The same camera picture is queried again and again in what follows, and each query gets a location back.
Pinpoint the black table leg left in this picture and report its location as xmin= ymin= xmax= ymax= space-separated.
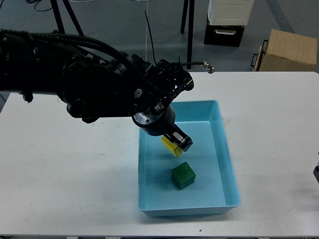
xmin=50 ymin=0 xmax=84 ymax=36

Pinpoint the black drawer box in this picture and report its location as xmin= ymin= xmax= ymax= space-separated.
xmin=204 ymin=19 xmax=245 ymax=47

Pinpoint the white storage box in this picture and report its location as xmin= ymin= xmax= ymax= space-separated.
xmin=207 ymin=0 xmax=254 ymax=26

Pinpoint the light blue plastic bin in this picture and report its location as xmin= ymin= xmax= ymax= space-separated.
xmin=138 ymin=100 xmax=240 ymax=217

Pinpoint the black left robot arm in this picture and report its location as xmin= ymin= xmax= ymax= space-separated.
xmin=0 ymin=30 xmax=194 ymax=151

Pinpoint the black floor cable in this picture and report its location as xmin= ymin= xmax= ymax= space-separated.
xmin=27 ymin=0 xmax=53 ymax=11

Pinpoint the green cube block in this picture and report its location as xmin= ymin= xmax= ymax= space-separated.
xmin=171 ymin=162 xmax=196 ymax=190

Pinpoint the black table leg right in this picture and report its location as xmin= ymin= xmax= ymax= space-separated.
xmin=180 ymin=0 xmax=195 ymax=70

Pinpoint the white hanging cord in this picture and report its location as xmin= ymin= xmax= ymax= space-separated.
xmin=143 ymin=0 xmax=150 ymax=63

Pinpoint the yellow cube block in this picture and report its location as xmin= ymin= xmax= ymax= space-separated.
xmin=161 ymin=136 xmax=184 ymax=157

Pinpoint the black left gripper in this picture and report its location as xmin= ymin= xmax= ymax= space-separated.
xmin=132 ymin=105 xmax=193 ymax=152

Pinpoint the black table leg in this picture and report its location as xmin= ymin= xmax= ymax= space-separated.
xmin=180 ymin=0 xmax=195 ymax=70
xmin=50 ymin=0 xmax=84 ymax=36

